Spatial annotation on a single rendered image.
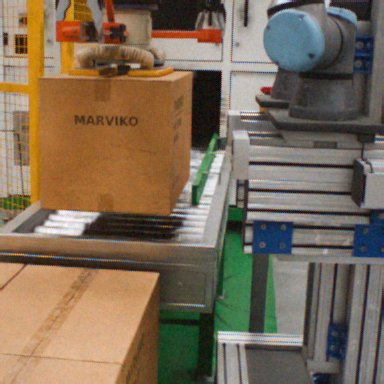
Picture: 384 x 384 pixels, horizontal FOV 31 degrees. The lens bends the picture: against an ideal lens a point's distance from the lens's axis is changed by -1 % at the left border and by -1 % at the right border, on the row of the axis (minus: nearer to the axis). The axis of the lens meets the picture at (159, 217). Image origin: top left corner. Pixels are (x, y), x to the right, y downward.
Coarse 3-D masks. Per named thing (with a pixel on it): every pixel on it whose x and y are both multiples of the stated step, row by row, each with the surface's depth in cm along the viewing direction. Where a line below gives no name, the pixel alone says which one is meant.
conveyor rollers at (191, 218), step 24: (192, 168) 362; (216, 168) 368; (72, 216) 262; (96, 216) 262; (120, 216) 268; (144, 216) 267; (168, 216) 266; (192, 216) 265; (168, 240) 233; (192, 240) 238
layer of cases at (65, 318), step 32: (0, 288) 187; (32, 288) 187; (64, 288) 188; (96, 288) 189; (128, 288) 189; (0, 320) 166; (32, 320) 166; (64, 320) 167; (96, 320) 167; (128, 320) 168; (0, 352) 149; (32, 352) 149; (64, 352) 150; (96, 352) 150; (128, 352) 152
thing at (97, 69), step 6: (96, 66) 228; (102, 66) 229; (108, 66) 235; (114, 66) 244; (72, 72) 216; (78, 72) 216; (84, 72) 216; (90, 72) 216; (96, 72) 215; (102, 72) 220; (108, 72) 229; (114, 72) 238
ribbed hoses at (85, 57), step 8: (88, 48) 212; (96, 48) 212; (104, 48) 211; (112, 48) 213; (120, 48) 211; (128, 48) 210; (136, 48) 211; (152, 48) 244; (80, 56) 213; (88, 56) 212; (96, 56) 212; (104, 56) 212; (112, 56) 213; (120, 56) 211; (128, 56) 210; (136, 56) 210; (144, 56) 210; (152, 56) 213; (160, 56) 240; (80, 64) 218; (88, 64) 218; (144, 64) 214; (152, 64) 216; (160, 64) 240
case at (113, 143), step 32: (64, 96) 205; (96, 96) 204; (128, 96) 203; (160, 96) 201; (64, 128) 208; (96, 128) 206; (128, 128) 205; (160, 128) 204; (64, 160) 210; (96, 160) 209; (128, 160) 207; (160, 160) 206; (64, 192) 212; (96, 192) 211; (128, 192) 210; (160, 192) 208
